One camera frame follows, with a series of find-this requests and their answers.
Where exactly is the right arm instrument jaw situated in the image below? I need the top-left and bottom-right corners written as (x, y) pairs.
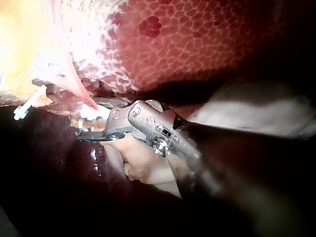
top-left (75, 129), bottom-right (117, 143)
top-left (92, 97), bottom-right (131, 111)

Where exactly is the right arm instrument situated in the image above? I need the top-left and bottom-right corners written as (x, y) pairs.
top-left (105, 99), bottom-right (202, 164)

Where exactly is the white clip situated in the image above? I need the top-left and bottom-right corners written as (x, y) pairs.
top-left (13, 86), bottom-right (46, 121)
top-left (78, 102), bottom-right (111, 132)

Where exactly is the thin tube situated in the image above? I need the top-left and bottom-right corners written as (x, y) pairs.
top-left (64, 49), bottom-right (101, 111)

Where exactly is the pale fatty tissue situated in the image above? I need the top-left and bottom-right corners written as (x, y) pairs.
top-left (191, 82), bottom-right (316, 140)
top-left (29, 52), bottom-right (83, 101)
top-left (102, 137), bottom-right (191, 199)

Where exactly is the dark red liver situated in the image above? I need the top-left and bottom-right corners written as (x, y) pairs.
top-left (0, 0), bottom-right (316, 237)

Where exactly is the gallbladder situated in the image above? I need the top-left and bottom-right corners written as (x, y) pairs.
top-left (0, 0), bottom-right (65, 106)

